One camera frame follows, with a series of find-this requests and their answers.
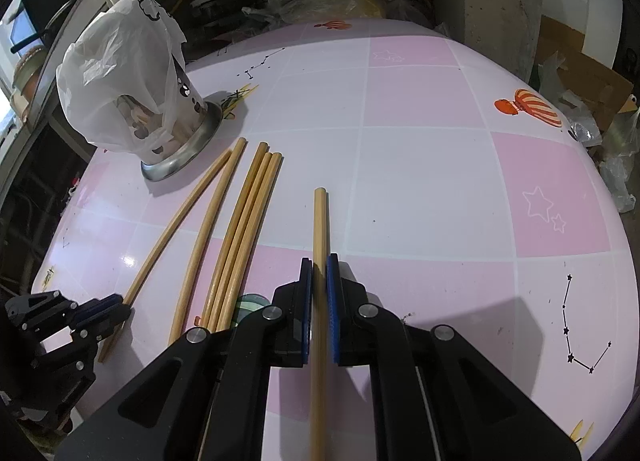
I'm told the cardboard box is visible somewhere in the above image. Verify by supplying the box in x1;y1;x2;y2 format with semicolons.
535;16;634;132

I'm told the white plastic bag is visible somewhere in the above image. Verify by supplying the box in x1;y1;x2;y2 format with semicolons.
56;0;186;156

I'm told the black microwave oven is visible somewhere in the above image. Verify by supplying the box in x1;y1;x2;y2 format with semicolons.
10;0;76;56

